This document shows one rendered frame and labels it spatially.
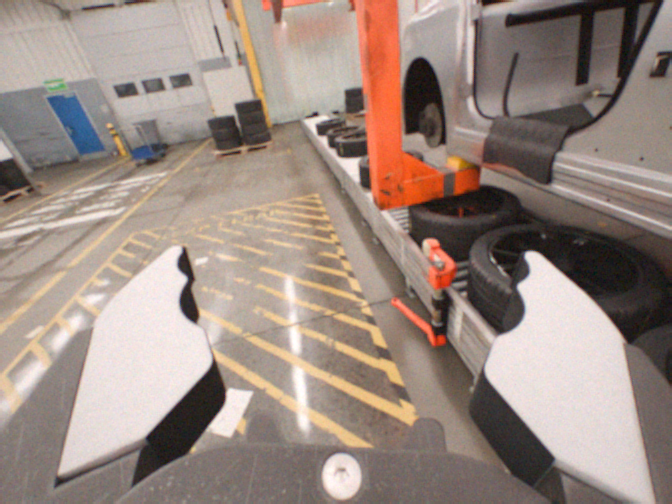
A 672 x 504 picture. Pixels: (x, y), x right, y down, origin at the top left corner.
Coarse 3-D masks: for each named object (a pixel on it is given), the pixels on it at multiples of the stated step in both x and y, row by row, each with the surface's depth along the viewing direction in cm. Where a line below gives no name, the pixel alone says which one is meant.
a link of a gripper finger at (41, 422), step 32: (64, 352) 7; (64, 384) 6; (32, 416) 6; (64, 416) 6; (0, 448) 5; (32, 448) 5; (0, 480) 5; (32, 480) 5; (96, 480) 5; (128, 480) 5
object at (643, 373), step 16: (624, 352) 7; (640, 352) 7; (640, 368) 6; (656, 368) 6; (640, 384) 6; (656, 384) 6; (640, 400) 6; (656, 400) 6; (640, 416) 5; (656, 416) 5; (656, 432) 5; (656, 448) 5; (656, 464) 5; (544, 480) 5; (560, 480) 5; (576, 480) 5; (656, 480) 5; (544, 496) 5; (560, 496) 5; (576, 496) 4; (592, 496) 4; (608, 496) 5; (656, 496) 4
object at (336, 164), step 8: (328, 112) 850; (304, 120) 873; (312, 120) 846; (320, 120) 820; (304, 128) 784; (312, 128) 710; (312, 136) 607; (320, 136) 597; (320, 144) 495; (320, 152) 524; (328, 152) 420; (328, 160) 438; (336, 160) 363; (344, 160) 407; (352, 160) 400; (336, 168) 377; (352, 168) 364; (336, 176) 393; (352, 176) 343; (344, 184) 344; (344, 192) 370
